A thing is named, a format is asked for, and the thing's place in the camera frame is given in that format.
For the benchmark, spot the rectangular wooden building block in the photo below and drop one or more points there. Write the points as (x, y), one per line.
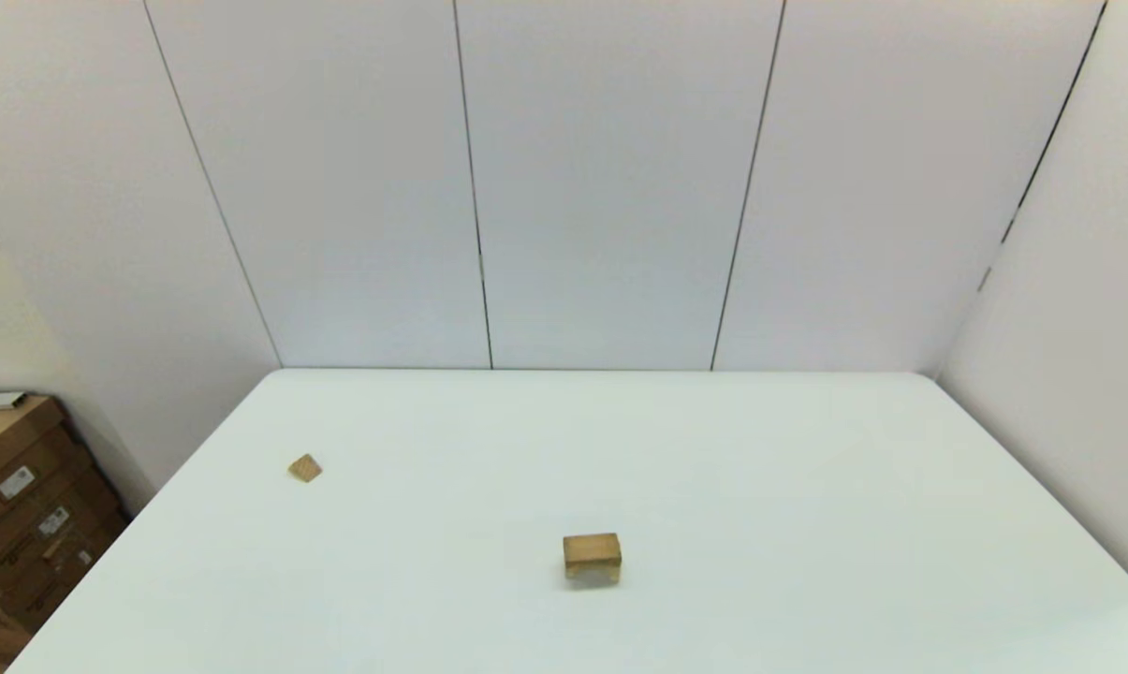
(592, 552)

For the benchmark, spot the arched wooden building block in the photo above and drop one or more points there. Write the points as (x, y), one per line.
(610, 578)

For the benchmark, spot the triangular wooden building block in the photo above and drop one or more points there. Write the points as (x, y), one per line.
(305, 467)

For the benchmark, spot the cardboard box with white label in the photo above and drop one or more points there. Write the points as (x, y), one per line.
(11, 449)
(67, 552)

